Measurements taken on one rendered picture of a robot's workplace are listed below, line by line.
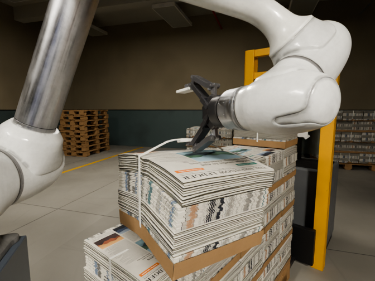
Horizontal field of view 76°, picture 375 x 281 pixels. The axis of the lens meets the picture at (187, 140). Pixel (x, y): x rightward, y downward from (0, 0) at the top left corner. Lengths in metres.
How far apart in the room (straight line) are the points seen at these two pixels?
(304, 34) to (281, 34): 0.04
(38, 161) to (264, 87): 0.56
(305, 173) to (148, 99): 6.82
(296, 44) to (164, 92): 7.82
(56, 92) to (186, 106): 7.38
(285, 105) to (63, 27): 0.53
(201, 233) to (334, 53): 0.44
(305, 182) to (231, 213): 1.81
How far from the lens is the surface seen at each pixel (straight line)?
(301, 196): 2.43
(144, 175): 0.65
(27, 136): 0.71
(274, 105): 0.40
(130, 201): 0.74
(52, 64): 0.69
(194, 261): 0.59
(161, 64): 8.41
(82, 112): 7.17
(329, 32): 0.54
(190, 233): 0.55
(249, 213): 0.66
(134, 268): 0.86
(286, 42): 0.51
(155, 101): 8.39
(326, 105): 0.40
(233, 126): 0.49
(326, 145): 2.15
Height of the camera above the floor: 1.32
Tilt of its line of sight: 7 degrees down
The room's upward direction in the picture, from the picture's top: straight up
